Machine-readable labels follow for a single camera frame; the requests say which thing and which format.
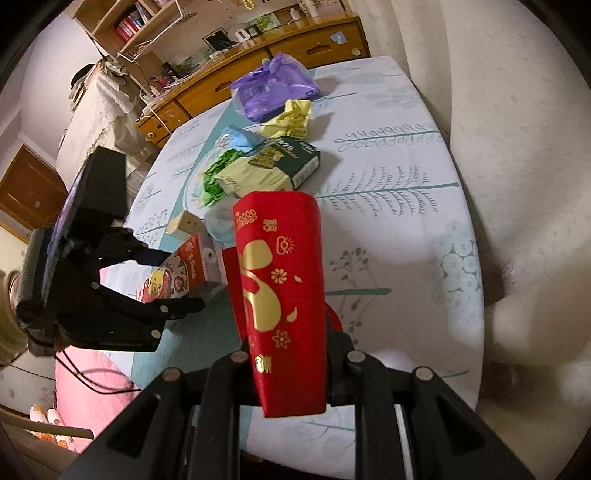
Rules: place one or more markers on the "white power strip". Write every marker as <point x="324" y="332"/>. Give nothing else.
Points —
<point x="152" y="94"/>

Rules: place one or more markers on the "blue face mask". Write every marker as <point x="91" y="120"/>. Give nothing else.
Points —
<point x="240" y="138"/>

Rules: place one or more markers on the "row of red books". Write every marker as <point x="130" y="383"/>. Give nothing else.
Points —
<point x="131" y="25"/>

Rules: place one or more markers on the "wooden desk shelf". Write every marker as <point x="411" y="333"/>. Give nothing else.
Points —
<point x="138" y="27"/>

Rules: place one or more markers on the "yellow paper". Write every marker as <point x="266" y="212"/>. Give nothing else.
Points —
<point x="291" y="117"/>

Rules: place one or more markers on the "purple plastic package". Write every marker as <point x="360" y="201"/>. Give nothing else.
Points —
<point x="272" y="87"/>

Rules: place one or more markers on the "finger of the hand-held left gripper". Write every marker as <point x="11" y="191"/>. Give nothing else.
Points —
<point x="147" y="257"/>
<point x="166" y="310"/>

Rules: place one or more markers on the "pink blanket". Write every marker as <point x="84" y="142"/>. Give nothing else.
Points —
<point x="92" y="410"/>

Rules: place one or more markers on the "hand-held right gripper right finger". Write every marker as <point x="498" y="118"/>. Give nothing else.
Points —
<point x="344" y="355"/>

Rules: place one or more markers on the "cartoon printed cloth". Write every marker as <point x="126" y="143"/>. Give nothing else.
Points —
<point x="46" y="422"/>

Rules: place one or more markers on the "black photo frame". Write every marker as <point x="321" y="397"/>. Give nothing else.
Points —
<point x="216" y="39"/>

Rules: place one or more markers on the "person's left hand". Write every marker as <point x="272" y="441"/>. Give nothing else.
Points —
<point x="8" y="332"/>

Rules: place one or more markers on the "blue sticker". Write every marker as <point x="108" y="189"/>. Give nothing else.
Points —
<point x="339" y="37"/>

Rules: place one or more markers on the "green and cream box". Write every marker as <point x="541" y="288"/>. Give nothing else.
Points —
<point x="277" y="161"/>

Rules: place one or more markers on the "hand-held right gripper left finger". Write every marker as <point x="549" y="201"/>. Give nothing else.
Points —
<point x="231" y="371"/>

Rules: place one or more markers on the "lace covered furniture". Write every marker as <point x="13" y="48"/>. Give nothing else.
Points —
<point x="92" y="120"/>

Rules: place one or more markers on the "small beige box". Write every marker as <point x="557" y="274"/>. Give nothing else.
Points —
<point x="184" y="225"/>

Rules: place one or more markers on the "red cartoon box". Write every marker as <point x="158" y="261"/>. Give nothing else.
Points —
<point x="184" y="270"/>

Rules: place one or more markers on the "red envelope with gold print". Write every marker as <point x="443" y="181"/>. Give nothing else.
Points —
<point x="277" y="277"/>

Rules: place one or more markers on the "wooden door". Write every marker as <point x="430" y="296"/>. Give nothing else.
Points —
<point x="32" y="189"/>

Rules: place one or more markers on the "wooden desk with drawers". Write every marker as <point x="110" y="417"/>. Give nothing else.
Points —
<point x="221" y="83"/>

